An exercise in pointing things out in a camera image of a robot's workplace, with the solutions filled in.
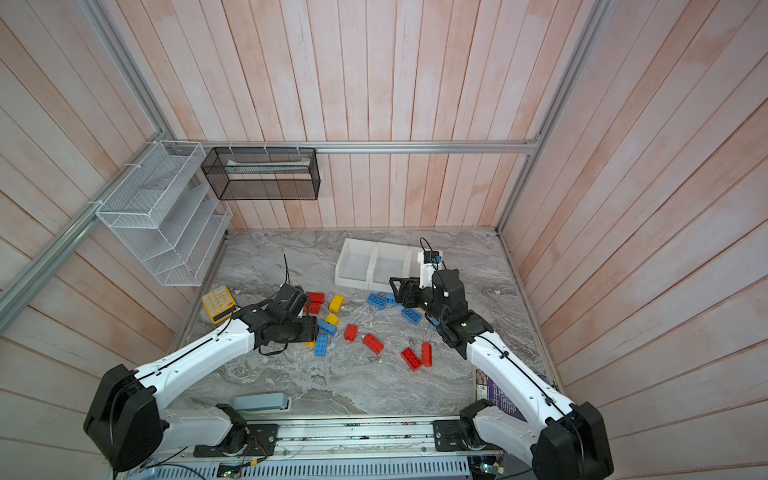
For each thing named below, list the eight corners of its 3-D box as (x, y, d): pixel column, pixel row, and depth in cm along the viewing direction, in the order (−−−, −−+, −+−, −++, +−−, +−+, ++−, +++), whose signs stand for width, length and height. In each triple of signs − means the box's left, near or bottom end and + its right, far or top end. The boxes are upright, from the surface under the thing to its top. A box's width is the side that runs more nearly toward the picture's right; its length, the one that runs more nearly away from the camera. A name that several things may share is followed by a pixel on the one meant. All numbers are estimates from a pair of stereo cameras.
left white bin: (335, 286, 105) (333, 274, 100) (346, 250, 116) (344, 238, 111) (367, 290, 104) (367, 279, 98) (375, 253, 115) (375, 241, 109)
